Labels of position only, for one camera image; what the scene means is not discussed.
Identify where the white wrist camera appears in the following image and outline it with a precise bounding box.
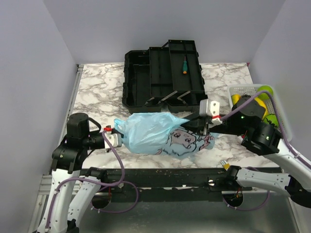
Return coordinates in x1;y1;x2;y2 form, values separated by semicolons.
105;133;122;148
199;99;220;117

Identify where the light blue printed plastic bag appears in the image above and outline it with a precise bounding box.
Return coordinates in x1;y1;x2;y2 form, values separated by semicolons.
114;112;219;159

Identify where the yellow banana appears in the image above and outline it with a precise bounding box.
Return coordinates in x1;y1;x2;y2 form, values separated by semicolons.
255;97;268;120

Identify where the green orange screwdriver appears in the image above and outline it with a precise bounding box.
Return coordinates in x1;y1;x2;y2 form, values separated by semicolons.
182;55;188;74

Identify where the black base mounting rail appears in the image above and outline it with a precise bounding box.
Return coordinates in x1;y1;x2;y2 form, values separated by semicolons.
80;167;253;203

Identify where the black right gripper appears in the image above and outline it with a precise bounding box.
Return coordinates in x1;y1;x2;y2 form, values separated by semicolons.
172;108;247;136

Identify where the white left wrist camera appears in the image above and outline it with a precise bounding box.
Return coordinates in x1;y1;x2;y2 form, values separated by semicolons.
105;133;122;148

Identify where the green apple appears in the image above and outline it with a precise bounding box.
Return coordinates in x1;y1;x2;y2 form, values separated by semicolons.
257;84;275;100

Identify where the white plastic fruit basket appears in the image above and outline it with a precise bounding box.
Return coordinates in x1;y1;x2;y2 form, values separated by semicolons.
227;83;294;144

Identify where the yellow lemon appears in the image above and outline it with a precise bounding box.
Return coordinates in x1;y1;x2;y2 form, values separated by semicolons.
231;94;241;105

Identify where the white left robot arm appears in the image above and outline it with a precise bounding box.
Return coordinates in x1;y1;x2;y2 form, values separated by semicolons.
36;113;108;233

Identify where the black open toolbox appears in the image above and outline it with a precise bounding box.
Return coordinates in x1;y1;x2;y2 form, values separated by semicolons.
122;39;207;114

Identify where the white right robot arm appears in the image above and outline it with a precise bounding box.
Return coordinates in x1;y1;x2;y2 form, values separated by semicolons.
182;95;311;208

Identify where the yellow connector plug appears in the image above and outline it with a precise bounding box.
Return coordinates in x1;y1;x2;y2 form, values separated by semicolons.
221;160;230;170

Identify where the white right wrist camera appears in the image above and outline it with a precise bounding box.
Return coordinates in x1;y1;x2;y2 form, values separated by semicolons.
199;99;220;117

